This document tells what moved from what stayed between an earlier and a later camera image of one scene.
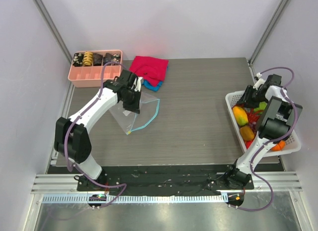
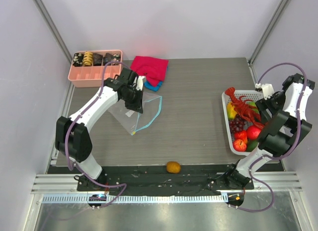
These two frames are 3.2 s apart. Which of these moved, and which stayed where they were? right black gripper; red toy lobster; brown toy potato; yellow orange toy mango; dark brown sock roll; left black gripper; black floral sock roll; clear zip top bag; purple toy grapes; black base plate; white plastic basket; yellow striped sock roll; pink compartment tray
Moved: brown toy potato; red toy lobster; purple toy grapes; white plastic basket; right black gripper; yellow orange toy mango
Stayed: clear zip top bag; black floral sock roll; dark brown sock roll; yellow striped sock roll; pink compartment tray; left black gripper; black base plate
